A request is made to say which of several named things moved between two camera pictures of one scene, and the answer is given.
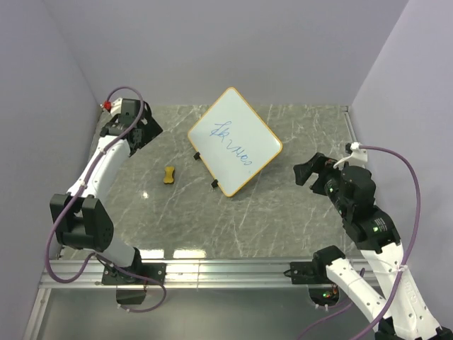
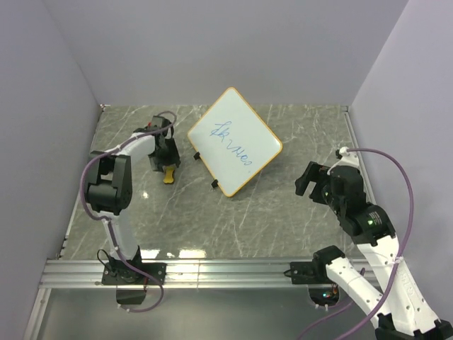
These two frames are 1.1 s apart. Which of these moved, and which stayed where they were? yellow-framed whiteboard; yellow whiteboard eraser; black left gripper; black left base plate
Moved: black left gripper
Stayed: yellow-framed whiteboard; black left base plate; yellow whiteboard eraser
